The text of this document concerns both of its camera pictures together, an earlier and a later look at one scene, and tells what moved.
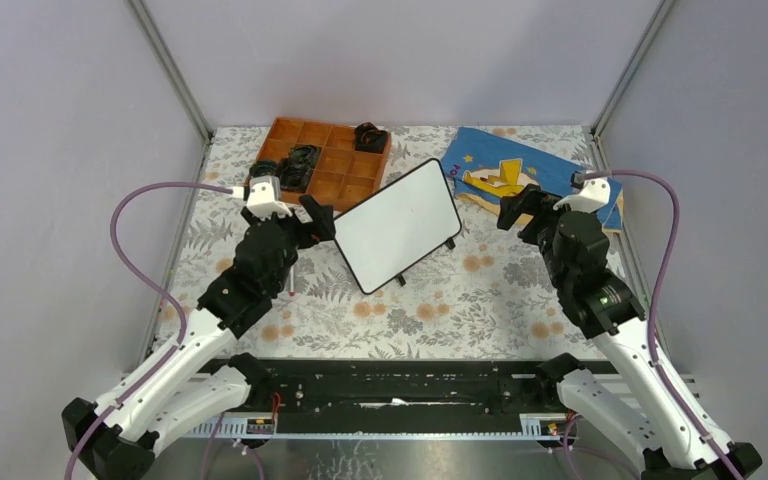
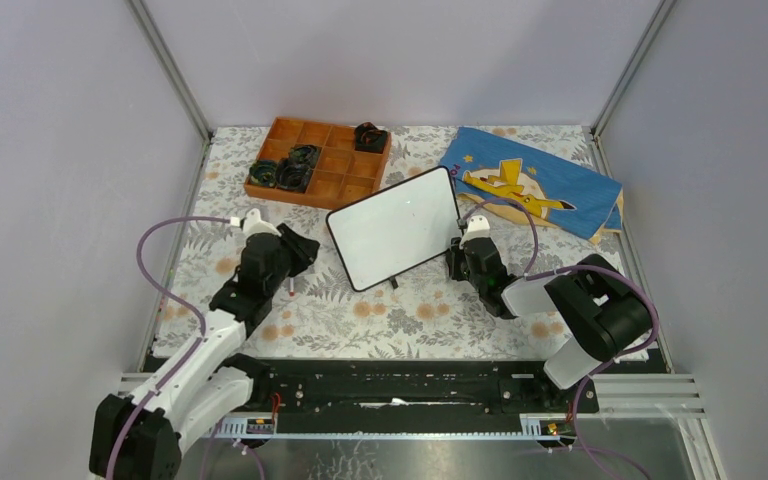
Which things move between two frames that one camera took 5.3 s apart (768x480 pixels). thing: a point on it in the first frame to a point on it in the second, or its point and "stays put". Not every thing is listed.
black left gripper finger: x=322 y=226 to x=300 y=250
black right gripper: x=529 y=201 to x=455 y=254
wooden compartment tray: x=344 y=175 stays put
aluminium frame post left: x=173 y=70 stays put
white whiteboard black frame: x=397 y=224 stays put
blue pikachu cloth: x=484 y=167 stays put
